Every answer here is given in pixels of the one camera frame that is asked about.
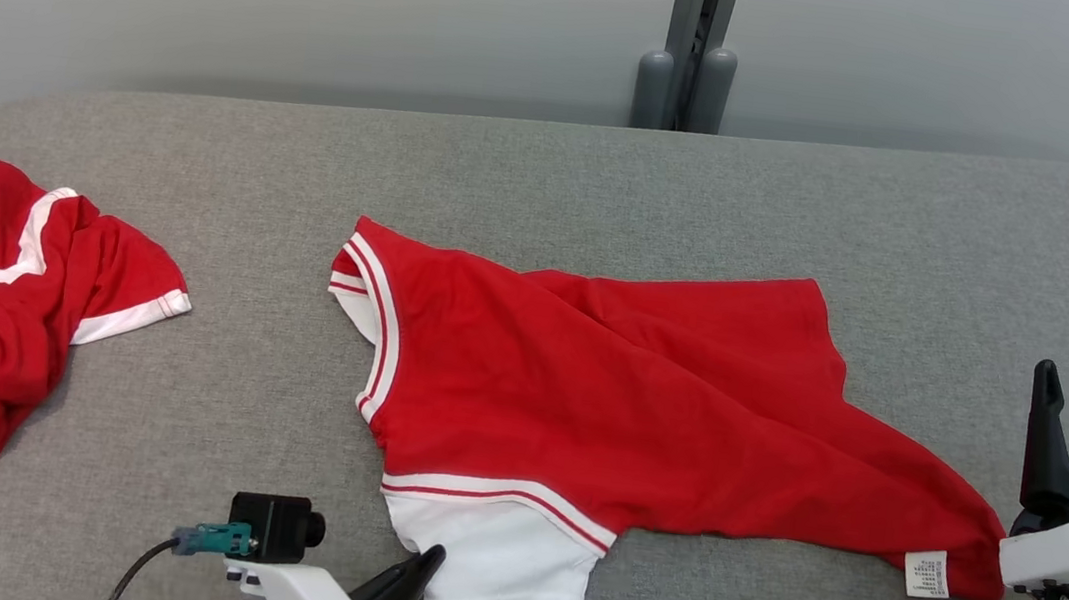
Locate red jersey shirt white sleeves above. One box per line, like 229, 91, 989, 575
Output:
292, 212, 1040, 600

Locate grey cylindrical partition foot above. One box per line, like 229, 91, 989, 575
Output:
690, 45, 740, 137
629, 47, 676, 132

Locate grey partition post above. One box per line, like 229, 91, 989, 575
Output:
657, 0, 743, 138

